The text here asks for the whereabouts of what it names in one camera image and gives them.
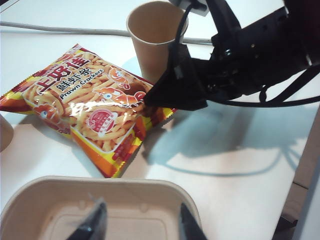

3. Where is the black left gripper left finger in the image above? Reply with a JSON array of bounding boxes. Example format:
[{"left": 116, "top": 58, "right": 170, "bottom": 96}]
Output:
[{"left": 67, "top": 197, "right": 108, "bottom": 240}]

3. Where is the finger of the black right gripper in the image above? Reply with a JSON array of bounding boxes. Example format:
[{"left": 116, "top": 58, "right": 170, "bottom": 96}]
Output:
[{"left": 144, "top": 99, "right": 208, "bottom": 111}]

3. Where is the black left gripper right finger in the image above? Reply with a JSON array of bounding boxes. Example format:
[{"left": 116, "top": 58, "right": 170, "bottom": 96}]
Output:
[{"left": 179, "top": 202, "right": 208, "bottom": 240}]

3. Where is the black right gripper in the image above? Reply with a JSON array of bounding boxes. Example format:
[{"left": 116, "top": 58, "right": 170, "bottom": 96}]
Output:
[{"left": 144, "top": 7, "right": 311, "bottom": 101}]

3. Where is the prawn crackers snack bag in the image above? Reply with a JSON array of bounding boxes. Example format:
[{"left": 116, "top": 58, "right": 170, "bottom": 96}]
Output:
[{"left": 0, "top": 43, "right": 178, "bottom": 179}]

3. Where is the beige paper pulp box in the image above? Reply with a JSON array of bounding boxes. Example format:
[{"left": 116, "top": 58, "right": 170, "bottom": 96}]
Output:
[{"left": 0, "top": 175, "right": 208, "bottom": 240}]

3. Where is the beige paper cup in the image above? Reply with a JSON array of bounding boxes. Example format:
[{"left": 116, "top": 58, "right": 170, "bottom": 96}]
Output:
[
  {"left": 125, "top": 0, "right": 189, "bottom": 85},
  {"left": 0, "top": 113, "right": 15, "bottom": 154}
]

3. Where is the brown cardboard panel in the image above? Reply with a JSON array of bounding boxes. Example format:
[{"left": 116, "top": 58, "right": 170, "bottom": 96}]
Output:
[{"left": 282, "top": 119, "right": 320, "bottom": 226}]

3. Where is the black camera cable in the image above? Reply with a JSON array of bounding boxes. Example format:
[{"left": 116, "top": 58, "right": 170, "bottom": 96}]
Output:
[{"left": 173, "top": 3, "right": 191, "bottom": 73}]

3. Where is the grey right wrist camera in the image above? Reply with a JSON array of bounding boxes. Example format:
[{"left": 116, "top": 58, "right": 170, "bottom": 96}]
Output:
[{"left": 167, "top": 0, "right": 210, "bottom": 16}]

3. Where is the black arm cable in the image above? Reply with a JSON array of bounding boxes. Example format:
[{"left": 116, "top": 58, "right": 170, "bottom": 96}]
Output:
[{"left": 224, "top": 67, "right": 320, "bottom": 107}]

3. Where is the white cable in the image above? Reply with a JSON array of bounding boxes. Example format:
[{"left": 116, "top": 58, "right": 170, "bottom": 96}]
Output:
[{"left": 0, "top": 21, "right": 213, "bottom": 46}]

